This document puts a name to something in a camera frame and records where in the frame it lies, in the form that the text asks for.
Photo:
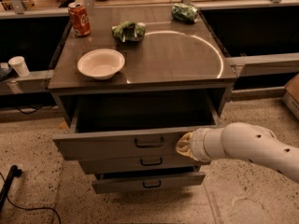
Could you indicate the grey middle drawer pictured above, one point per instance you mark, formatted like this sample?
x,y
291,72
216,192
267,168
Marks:
x,y
130,164

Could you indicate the green chip bag centre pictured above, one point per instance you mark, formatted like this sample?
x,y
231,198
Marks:
x,y
129,31

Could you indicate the black top drawer handle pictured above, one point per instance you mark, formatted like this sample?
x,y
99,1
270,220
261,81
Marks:
x,y
148,144

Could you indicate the white paper cup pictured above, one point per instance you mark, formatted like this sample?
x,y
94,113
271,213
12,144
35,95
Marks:
x,y
19,65

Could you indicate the black bottom drawer handle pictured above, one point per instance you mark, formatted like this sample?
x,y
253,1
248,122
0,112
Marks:
x,y
151,184

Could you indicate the black middle drawer handle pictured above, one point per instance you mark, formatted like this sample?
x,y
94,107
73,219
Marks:
x,y
154,162

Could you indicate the black drawer handle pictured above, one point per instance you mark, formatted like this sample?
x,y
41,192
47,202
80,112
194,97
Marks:
x,y
148,144
154,162
151,184

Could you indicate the grey top drawer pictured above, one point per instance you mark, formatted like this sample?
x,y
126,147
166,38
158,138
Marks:
x,y
106,126

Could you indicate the grey drawer cabinet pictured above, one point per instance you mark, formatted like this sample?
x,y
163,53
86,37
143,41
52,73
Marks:
x,y
171,56

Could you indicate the green chip bag rear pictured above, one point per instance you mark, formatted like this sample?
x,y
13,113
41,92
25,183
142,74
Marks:
x,y
186,13

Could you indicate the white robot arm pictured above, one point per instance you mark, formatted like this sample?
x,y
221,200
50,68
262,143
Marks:
x,y
241,141

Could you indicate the grey bottom drawer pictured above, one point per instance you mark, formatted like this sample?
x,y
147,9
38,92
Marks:
x,y
132,181

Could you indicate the white bowl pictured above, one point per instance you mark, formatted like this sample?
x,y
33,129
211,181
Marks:
x,y
101,63

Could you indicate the grey drawer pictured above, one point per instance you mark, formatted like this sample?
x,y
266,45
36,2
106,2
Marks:
x,y
106,126
130,164
132,181

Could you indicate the dark plate at left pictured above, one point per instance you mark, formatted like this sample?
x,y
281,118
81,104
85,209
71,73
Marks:
x,y
5,71

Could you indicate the green chip bag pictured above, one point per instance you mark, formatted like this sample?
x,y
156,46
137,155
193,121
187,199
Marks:
x,y
129,31
186,13

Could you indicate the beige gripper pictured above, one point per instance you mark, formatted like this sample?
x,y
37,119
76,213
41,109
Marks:
x,y
196,145

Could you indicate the cardboard box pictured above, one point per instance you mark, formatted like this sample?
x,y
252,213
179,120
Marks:
x,y
291,96

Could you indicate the orange soda can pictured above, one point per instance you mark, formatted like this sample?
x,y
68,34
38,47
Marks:
x,y
79,19

